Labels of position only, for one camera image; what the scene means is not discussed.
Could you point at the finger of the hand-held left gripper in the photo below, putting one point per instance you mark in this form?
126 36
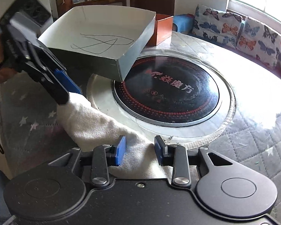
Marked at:
56 89
66 80

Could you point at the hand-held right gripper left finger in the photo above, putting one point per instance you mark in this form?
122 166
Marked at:
120 151

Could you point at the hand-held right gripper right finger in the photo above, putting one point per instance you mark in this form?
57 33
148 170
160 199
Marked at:
158 150

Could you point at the beige canvas shopping bag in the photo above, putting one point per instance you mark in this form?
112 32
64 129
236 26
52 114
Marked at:
96 121

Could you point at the white cardboard box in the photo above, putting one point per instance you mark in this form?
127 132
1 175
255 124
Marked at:
103 25

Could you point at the person's left hand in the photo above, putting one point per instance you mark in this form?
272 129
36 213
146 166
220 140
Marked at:
0 75

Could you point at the round black induction cooktop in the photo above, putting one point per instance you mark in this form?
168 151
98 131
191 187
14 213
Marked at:
178 98

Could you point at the wooden table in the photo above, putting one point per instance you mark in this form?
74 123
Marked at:
100 1

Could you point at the orange box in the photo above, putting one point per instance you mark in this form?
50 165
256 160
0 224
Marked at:
162 30

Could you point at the person's trousers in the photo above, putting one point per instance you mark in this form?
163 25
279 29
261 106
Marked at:
0 192

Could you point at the blue sofa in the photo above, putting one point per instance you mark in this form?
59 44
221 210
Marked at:
224 46

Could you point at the blue towel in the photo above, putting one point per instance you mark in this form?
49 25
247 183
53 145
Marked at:
182 23

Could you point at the butterfly print cushion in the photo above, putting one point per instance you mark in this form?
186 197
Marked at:
215 25
260 42

